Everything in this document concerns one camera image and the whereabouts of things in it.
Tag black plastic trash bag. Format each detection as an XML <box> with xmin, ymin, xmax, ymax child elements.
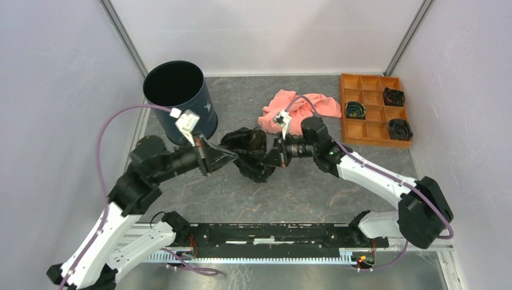
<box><xmin>220</xmin><ymin>127</ymin><xmax>275</xmax><ymax>183</ymax></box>

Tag pink crumpled cloth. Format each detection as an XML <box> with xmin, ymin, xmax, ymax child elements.
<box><xmin>258</xmin><ymin>89</ymin><xmax>342</xmax><ymax>135</ymax></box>

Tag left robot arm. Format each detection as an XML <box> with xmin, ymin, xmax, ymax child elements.
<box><xmin>46</xmin><ymin>136</ymin><xmax>238</xmax><ymax>289</ymax></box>

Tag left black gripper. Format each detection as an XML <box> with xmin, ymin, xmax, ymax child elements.
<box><xmin>154</xmin><ymin>129</ymin><xmax>240</xmax><ymax>182</ymax></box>

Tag rolled trash bag with yellow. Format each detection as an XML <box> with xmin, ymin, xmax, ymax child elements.
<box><xmin>345</xmin><ymin>101</ymin><xmax>366</xmax><ymax>120</ymax></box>

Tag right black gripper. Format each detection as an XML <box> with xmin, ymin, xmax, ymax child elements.
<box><xmin>260</xmin><ymin>130</ymin><xmax>318</xmax><ymax>168</ymax></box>

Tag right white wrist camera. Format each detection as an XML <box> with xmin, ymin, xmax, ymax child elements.
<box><xmin>273</xmin><ymin>110</ymin><xmax>292</xmax><ymax>140</ymax></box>

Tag orange wooden compartment tray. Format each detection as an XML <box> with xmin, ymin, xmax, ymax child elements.
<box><xmin>339</xmin><ymin>73</ymin><xmax>412</xmax><ymax>149</ymax></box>

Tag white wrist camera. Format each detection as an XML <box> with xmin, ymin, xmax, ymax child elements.
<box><xmin>169</xmin><ymin>108</ymin><xmax>200</xmax><ymax>146</ymax></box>
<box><xmin>273</xmin><ymin>110</ymin><xmax>292</xmax><ymax>140</ymax></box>

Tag dark blue trash bin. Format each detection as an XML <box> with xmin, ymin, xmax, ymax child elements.
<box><xmin>142</xmin><ymin>60</ymin><xmax>219</xmax><ymax>139</ymax></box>

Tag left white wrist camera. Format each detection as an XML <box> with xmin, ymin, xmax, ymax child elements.
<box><xmin>169</xmin><ymin>108</ymin><xmax>200</xmax><ymax>146</ymax></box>

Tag rolled trash bag top right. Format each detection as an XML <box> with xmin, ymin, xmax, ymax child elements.
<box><xmin>383</xmin><ymin>88</ymin><xmax>405</xmax><ymax>107</ymax></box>

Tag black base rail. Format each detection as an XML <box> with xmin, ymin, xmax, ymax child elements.
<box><xmin>172</xmin><ymin>223</ymin><xmax>389</xmax><ymax>259</ymax></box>

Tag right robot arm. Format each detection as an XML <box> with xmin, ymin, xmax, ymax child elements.
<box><xmin>266</xmin><ymin>111</ymin><xmax>454</xmax><ymax>249</ymax></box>

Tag rolled trash bag bottom right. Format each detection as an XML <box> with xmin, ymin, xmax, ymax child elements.
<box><xmin>388</xmin><ymin>118</ymin><xmax>414</xmax><ymax>141</ymax></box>

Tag white toothed cable duct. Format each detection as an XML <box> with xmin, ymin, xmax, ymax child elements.
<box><xmin>142</xmin><ymin>250</ymin><xmax>356</xmax><ymax>266</ymax></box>

